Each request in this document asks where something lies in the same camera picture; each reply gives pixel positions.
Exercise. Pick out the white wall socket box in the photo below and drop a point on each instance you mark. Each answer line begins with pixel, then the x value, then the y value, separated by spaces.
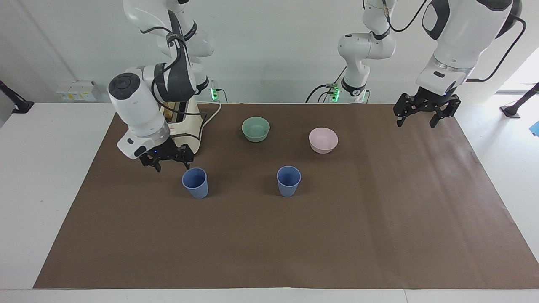
pixel 78 91

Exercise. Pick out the blue cup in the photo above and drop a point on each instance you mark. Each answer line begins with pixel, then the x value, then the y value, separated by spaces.
pixel 195 183
pixel 288 182

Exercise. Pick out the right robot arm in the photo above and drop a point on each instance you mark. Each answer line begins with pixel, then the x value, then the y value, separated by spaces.
pixel 137 103

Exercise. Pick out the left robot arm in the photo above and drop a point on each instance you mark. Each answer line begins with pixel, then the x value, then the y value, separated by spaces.
pixel 463 38

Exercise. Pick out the cream toaster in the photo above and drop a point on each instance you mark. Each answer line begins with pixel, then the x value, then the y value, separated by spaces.
pixel 188 120

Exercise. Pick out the blue object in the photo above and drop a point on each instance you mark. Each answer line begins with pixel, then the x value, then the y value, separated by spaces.
pixel 535 128

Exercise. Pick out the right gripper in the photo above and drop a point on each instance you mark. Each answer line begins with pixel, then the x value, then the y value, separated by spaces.
pixel 162 150

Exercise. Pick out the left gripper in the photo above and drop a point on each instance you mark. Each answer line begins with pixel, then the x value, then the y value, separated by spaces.
pixel 431 101

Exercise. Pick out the green bowl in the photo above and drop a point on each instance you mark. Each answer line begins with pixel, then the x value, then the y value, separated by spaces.
pixel 255 129

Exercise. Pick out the black stand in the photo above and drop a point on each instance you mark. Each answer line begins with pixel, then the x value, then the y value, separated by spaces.
pixel 520 103
pixel 14 103

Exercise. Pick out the pink bowl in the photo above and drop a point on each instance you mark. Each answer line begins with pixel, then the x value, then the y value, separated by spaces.
pixel 323 141

